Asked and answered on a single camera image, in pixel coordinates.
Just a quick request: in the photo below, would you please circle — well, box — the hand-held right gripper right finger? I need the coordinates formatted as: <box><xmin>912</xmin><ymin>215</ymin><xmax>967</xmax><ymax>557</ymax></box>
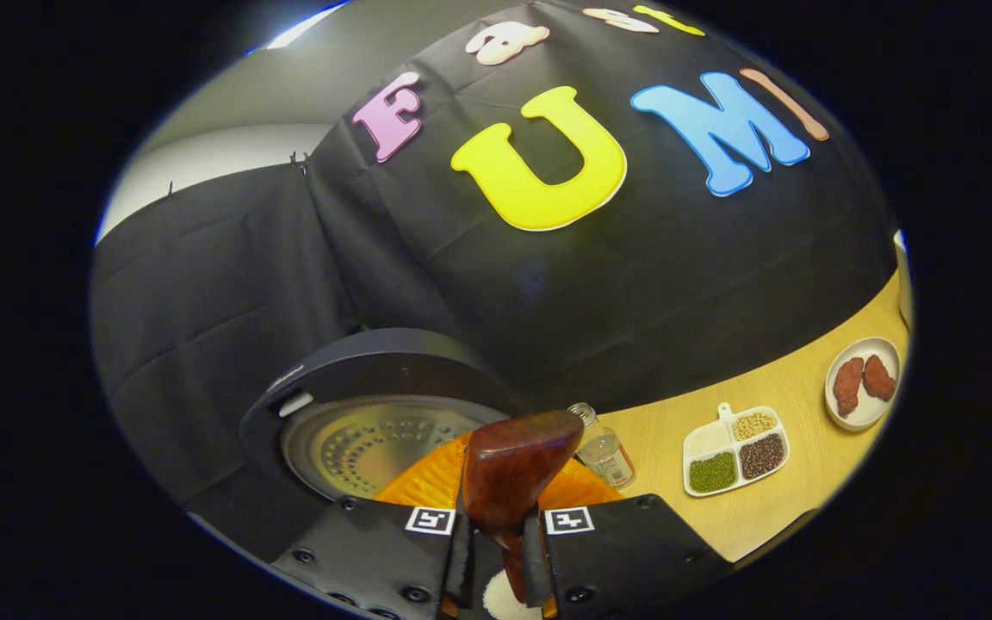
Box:
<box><xmin>520</xmin><ymin>465</ymin><xmax>734</xmax><ymax>620</ymax></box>

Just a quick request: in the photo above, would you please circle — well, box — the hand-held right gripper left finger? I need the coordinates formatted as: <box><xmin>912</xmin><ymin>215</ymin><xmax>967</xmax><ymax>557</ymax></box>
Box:
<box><xmin>268</xmin><ymin>431</ymin><xmax>480</xmax><ymax>620</ymax></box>

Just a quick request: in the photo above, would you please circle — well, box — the white rice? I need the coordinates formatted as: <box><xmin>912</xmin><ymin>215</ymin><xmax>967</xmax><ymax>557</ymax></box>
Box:
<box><xmin>483</xmin><ymin>570</ymin><xmax>543</xmax><ymax>620</ymax></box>

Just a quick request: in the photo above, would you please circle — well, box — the brown wooden spoon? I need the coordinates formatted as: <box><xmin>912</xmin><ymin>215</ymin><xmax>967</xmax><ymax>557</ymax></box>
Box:
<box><xmin>462</xmin><ymin>411</ymin><xmax>586</xmax><ymax>604</ymax></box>

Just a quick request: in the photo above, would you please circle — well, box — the dark grey rice cooker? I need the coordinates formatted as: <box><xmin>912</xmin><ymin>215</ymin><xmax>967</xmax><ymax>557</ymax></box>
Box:
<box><xmin>238</xmin><ymin>327</ymin><xmax>531</xmax><ymax>552</ymax></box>

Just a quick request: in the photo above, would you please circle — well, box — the small glass bottle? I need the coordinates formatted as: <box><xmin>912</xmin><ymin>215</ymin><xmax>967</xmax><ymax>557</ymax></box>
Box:
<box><xmin>567</xmin><ymin>402</ymin><xmax>636</xmax><ymax>490</ymax></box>

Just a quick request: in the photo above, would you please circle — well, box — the white divided bean dish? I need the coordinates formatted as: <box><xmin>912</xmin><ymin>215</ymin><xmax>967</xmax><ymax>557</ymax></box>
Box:
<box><xmin>683</xmin><ymin>402</ymin><xmax>791</xmax><ymax>498</ymax></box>

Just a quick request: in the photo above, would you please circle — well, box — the brown meat piece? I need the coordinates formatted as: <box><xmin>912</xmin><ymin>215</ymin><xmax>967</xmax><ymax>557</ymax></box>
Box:
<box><xmin>862</xmin><ymin>354</ymin><xmax>897</xmax><ymax>402</ymax></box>
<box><xmin>832</xmin><ymin>357</ymin><xmax>865</xmax><ymax>419</ymax></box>

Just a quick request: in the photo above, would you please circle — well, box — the black backdrop cloth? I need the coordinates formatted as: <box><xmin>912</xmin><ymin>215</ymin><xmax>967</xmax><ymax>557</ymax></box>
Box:
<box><xmin>90</xmin><ymin>0</ymin><xmax>902</xmax><ymax>518</ymax></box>

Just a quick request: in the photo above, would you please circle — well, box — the round white plate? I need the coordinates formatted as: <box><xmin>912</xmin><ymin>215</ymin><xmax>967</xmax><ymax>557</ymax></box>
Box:
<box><xmin>825</xmin><ymin>337</ymin><xmax>902</xmax><ymax>431</ymax></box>

